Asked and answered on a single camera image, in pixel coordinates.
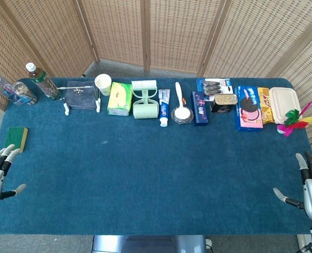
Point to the yellow wafer snack pack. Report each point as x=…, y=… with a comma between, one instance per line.
x=265, y=106

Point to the blue table mat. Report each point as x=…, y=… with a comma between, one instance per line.
x=150, y=171

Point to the dark grey folded towel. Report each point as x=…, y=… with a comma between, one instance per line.
x=81, y=96

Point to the dark round glass dish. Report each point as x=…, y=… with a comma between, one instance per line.
x=182, y=120

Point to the beige lidded lunch box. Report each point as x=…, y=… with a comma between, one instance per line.
x=283, y=104

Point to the white blue toothpaste tube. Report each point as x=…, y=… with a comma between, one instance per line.
x=164, y=106

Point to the green yellow sponge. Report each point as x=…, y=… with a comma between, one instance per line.
x=15, y=138

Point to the cream paper cup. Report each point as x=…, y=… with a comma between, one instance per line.
x=103, y=83

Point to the pink blue cookie box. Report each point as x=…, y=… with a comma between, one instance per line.
x=248, y=108

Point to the dark blue slim box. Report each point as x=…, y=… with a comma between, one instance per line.
x=199, y=108

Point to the clear water bottle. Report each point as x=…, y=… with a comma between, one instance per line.
x=1, y=88

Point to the white spoon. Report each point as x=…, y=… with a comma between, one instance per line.
x=180, y=105

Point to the blue blister pack card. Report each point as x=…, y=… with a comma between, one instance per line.
x=214, y=88

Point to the black gold tin can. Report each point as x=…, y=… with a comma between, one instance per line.
x=224, y=103

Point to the green tea bottle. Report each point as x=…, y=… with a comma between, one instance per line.
x=44, y=82

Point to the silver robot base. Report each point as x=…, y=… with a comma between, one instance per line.
x=149, y=243

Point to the green tissue box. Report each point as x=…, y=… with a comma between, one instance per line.
x=119, y=99

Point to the bamboo folding screen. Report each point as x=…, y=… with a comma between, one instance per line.
x=171, y=31

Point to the colourful feather shuttlecock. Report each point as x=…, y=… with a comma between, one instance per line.
x=293, y=120

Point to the clear jar with snacks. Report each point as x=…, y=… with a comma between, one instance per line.
x=25, y=93

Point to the green lint roller brush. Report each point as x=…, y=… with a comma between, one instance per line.
x=145, y=101

